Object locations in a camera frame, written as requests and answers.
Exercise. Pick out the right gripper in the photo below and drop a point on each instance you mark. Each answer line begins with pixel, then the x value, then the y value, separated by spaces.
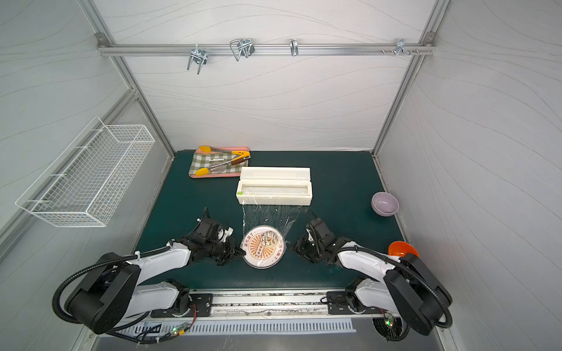
pixel 312 246

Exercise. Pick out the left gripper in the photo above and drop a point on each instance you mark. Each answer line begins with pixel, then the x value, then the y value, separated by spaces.
pixel 224 249

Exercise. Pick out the clear plastic wrap sheet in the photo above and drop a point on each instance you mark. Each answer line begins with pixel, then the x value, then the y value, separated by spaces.
pixel 281 218

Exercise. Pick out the round patterned plate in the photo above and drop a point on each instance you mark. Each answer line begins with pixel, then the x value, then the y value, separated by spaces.
pixel 264 247

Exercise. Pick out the white plastic wrap dispenser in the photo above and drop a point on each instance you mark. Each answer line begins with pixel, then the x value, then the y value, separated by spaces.
pixel 275 186

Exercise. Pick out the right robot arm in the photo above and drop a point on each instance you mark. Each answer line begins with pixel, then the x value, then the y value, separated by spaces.
pixel 399 287

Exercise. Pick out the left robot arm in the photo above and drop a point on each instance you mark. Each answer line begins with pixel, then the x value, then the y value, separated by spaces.
pixel 114 288

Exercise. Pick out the green checkered cloth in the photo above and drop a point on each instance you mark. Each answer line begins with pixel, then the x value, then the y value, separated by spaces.
pixel 217 163

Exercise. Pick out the purple bowl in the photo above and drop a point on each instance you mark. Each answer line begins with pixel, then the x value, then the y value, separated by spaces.
pixel 385 204

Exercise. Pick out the orange bowl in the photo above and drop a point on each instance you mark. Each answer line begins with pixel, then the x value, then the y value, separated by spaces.
pixel 401 249

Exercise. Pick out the yellow tongs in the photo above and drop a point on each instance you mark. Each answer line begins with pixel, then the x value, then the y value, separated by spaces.
pixel 214 156

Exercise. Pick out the pink tray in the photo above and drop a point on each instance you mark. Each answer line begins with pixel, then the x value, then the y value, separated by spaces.
pixel 218 162

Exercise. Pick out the metal hook clamp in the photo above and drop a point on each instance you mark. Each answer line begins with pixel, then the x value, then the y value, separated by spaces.
pixel 198 58
pixel 242 47
pixel 400 49
pixel 294 47

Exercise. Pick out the wooden handled scoop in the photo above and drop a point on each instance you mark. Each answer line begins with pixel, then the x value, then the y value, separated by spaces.
pixel 222 166

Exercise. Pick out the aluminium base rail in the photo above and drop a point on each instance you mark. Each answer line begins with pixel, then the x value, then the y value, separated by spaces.
pixel 227 305

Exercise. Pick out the white wire basket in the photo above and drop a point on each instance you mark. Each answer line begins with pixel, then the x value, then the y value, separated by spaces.
pixel 84 185

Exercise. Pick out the aluminium top rail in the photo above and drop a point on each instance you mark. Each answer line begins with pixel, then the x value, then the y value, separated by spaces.
pixel 262 50

